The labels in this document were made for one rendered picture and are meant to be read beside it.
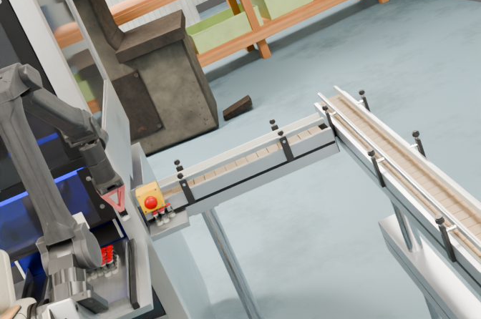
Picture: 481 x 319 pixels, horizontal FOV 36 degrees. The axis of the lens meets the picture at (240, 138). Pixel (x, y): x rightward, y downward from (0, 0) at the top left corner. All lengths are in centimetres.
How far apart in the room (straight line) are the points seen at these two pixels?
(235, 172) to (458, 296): 80
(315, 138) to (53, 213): 116
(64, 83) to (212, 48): 492
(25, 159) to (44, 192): 8
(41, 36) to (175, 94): 358
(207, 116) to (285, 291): 254
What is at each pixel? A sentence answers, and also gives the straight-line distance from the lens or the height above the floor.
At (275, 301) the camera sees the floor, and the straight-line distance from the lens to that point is 348.
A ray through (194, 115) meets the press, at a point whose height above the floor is 18.
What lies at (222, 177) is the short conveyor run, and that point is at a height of 93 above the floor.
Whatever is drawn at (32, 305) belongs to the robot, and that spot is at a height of 122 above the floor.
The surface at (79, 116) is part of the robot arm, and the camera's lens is 186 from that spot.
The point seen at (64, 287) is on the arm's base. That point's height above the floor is 123.
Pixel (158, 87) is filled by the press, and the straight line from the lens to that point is 572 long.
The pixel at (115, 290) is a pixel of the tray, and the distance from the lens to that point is 220.
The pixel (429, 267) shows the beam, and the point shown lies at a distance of 234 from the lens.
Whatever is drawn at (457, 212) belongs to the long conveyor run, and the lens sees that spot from 182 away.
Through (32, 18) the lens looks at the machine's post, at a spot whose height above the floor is 164.
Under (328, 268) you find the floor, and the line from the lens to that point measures 355.
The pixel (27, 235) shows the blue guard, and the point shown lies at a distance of 241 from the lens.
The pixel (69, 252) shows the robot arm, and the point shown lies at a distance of 157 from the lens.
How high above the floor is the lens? 185
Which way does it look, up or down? 20 degrees down
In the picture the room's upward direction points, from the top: 23 degrees counter-clockwise
